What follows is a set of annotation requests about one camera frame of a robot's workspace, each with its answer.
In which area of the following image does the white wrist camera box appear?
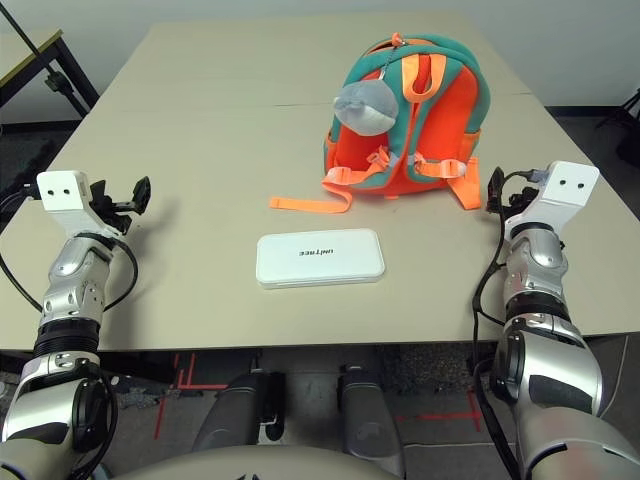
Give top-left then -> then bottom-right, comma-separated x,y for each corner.
36,170 -> 129,237
502,160 -> 601,236

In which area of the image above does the grey robot right leg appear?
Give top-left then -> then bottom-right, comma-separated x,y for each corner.
337,363 -> 405,476

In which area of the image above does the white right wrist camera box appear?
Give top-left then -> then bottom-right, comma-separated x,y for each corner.
502,160 -> 601,236

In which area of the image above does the grey plush zipper pendant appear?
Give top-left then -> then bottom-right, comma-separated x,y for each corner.
333,44 -> 401,136

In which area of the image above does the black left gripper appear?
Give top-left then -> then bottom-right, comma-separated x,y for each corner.
89,175 -> 152,235

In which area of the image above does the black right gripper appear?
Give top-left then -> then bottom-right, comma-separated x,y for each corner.
486,166 -> 539,221

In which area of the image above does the white unitree pencil case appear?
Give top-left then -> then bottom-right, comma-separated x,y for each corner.
255,228 -> 386,290

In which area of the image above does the black framed side table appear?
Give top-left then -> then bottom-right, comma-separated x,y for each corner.
0,0 -> 99,119

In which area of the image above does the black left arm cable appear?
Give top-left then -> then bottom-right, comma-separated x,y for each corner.
0,184 -> 140,316

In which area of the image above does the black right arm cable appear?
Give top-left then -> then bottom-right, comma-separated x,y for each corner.
469,169 -> 546,480

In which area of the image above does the black clamp knob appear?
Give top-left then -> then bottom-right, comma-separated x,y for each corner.
43,68 -> 69,94

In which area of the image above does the grey robot left leg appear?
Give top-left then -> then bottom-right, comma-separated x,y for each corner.
192,372 -> 286,454

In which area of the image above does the grey robot leg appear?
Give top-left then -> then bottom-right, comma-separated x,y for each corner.
337,363 -> 405,476
192,372 -> 286,454

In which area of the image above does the beige robot torso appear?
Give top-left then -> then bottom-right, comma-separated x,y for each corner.
109,444 -> 396,480

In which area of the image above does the orange and teal backpack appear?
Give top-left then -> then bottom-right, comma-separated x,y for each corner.
269,32 -> 485,215

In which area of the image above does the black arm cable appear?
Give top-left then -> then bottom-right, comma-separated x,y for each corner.
469,169 -> 546,480
0,184 -> 140,316

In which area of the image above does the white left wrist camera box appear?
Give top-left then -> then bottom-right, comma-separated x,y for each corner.
36,170 -> 129,237

